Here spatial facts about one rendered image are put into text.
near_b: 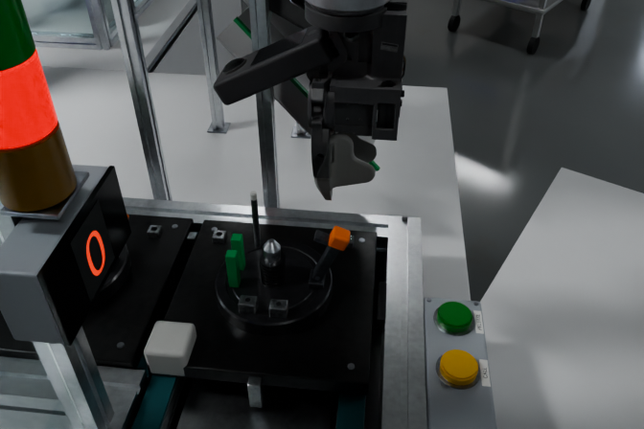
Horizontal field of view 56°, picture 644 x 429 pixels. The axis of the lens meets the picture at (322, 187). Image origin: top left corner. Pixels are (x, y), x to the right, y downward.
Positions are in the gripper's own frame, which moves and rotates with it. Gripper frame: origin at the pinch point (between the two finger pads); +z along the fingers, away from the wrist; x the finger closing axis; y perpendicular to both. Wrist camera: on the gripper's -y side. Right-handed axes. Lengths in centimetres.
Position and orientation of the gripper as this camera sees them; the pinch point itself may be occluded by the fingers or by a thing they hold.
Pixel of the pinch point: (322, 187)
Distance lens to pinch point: 63.4
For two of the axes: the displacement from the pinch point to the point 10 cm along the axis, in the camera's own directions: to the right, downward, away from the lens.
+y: 9.9, 0.7, -0.8
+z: 0.0, 7.9, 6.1
